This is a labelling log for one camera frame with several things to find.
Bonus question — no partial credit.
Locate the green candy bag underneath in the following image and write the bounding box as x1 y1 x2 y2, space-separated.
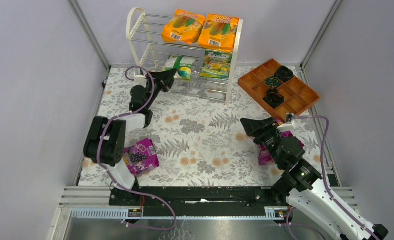
162 55 197 81

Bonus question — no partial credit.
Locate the green Fox's candy bag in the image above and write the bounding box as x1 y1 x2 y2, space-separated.
200 50 232 79

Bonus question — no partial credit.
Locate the orange mango candy bag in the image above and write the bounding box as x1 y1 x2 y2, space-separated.
160 9 206 44
197 13 239 53

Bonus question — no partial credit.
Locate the purple grape candy bag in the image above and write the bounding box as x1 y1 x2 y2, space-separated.
256 120 304 166
122 138 160 177

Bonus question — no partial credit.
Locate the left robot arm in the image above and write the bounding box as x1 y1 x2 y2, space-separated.
83 67 177 191

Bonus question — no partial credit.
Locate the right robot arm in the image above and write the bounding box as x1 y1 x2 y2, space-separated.
240 113 388 240

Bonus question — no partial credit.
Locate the white metal shelf rack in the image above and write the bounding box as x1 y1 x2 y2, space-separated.
125 7 243 105

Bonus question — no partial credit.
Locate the black round object bottom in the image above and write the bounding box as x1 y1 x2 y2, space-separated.
263 87 285 109

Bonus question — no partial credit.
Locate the black round object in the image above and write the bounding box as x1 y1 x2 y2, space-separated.
264 75 282 88
263 87 285 109
274 65 294 83

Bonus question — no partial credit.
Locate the orange compartment tray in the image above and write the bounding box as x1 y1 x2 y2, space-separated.
238 58 320 122

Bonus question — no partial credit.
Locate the black round object middle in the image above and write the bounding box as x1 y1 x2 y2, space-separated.
264 75 282 88

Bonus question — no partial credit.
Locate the white floral tablecloth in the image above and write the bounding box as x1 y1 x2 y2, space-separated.
78 66 321 187

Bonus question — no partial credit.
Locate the black round object top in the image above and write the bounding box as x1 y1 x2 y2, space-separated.
274 65 294 83

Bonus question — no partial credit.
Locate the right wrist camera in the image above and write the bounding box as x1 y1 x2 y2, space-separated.
277 113 296 132

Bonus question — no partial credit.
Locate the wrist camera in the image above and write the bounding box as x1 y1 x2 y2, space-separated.
133 74 147 87
277 113 296 132

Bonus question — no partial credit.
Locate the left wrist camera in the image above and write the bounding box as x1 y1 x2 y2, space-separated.
133 74 147 87

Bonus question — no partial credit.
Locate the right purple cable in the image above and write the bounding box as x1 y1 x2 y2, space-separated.
284 114 383 240

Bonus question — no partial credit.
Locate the purple cable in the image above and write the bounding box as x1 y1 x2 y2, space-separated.
284 114 383 240
96 65 178 232

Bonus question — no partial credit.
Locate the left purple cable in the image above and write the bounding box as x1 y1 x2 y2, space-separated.
96 65 178 232

